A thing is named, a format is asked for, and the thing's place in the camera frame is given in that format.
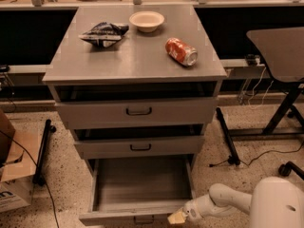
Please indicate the grey drawer cabinet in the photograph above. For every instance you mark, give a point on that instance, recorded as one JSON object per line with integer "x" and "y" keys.
{"x": 136, "y": 68}

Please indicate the black floor stand bar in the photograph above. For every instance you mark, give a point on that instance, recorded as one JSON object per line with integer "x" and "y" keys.
{"x": 48, "y": 130}
{"x": 234, "y": 158}

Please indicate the dark chip bag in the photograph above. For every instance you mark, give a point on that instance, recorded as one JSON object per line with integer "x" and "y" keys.
{"x": 105, "y": 35}

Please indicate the grey top drawer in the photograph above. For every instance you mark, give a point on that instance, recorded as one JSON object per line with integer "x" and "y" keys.
{"x": 132, "y": 113}

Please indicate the cardboard box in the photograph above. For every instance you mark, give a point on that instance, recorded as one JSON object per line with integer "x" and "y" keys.
{"x": 19, "y": 153}

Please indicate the grey bottom drawer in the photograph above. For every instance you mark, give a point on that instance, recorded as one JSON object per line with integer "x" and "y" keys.
{"x": 141, "y": 190}

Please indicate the black floor stand bar left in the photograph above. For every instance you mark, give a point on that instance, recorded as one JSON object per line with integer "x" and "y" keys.
{"x": 48, "y": 130}

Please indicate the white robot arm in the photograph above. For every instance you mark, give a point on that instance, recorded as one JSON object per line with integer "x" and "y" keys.
{"x": 275, "y": 203}

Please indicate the white paper bowl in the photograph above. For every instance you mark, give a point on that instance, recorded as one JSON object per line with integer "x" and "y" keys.
{"x": 146, "y": 21}

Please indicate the red soda can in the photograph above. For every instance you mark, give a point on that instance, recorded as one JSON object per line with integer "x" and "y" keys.
{"x": 181, "y": 52}

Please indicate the black chair caster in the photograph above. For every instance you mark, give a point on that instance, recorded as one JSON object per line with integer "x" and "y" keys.
{"x": 286, "y": 169}

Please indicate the grey middle drawer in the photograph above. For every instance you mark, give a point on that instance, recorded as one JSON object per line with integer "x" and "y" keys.
{"x": 140, "y": 147}

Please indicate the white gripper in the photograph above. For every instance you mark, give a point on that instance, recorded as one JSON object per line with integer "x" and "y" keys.
{"x": 192, "y": 213}

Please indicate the black floor stand bar right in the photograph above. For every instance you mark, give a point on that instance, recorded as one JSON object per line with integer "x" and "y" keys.
{"x": 234, "y": 158}

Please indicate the grey drawer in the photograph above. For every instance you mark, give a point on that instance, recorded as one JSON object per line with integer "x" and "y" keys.
{"x": 132, "y": 113}
{"x": 141, "y": 190}
{"x": 140, "y": 147}

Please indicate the grey side table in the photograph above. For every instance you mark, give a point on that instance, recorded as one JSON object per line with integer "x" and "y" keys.
{"x": 283, "y": 52}

